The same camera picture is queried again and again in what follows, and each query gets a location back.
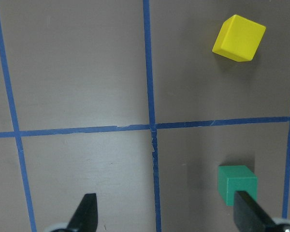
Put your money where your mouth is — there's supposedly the green block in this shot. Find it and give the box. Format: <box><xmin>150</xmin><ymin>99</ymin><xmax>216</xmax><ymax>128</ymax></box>
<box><xmin>217</xmin><ymin>165</ymin><xmax>258</xmax><ymax>206</ymax></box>

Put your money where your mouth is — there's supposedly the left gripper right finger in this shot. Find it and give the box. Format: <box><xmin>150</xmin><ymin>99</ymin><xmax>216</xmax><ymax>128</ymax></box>
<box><xmin>233</xmin><ymin>191</ymin><xmax>277</xmax><ymax>232</ymax></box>

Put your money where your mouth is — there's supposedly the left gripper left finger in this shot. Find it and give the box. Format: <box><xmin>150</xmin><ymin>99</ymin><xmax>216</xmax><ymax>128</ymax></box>
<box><xmin>66</xmin><ymin>193</ymin><xmax>98</xmax><ymax>232</ymax></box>

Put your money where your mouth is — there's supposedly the yellow block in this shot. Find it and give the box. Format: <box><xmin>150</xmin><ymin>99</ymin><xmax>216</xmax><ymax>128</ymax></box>
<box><xmin>212</xmin><ymin>14</ymin><xmax>266</xmax><ymax>62</ymax></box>

